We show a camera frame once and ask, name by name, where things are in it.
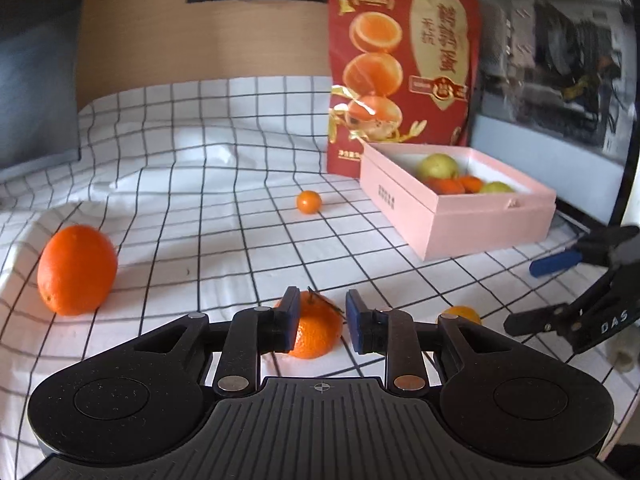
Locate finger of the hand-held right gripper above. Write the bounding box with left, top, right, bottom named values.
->
left=529, top=225, right=640, bottom=278
left=504, top=304, right=582, bottom=337

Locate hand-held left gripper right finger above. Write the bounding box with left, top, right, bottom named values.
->
left=346, top=289, right=506, bottom=398

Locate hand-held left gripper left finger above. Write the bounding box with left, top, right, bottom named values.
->
left=132, top=287, right=301, bottom=398

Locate tangerine with stem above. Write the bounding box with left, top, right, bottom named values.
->
left=272, top=290, right=345, bottom=360

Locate pink cardboard box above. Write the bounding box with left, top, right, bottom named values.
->
left=360, top=141, right=557, bottom=262

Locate small tangerine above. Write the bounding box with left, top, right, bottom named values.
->
left=296, top=190, right=322, bottom=215

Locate white checked cloth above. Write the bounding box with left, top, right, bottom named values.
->
left=0, top=76, right=631, bottom=466

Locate large orange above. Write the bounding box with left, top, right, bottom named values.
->
left=37, top=225, right=119, bottom=317

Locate red printed bag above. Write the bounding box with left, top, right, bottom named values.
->
left=326, top=0, right=482, bottom=178

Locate shiny metal box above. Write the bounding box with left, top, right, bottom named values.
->
left=0, top=0, right=91, bottom=171

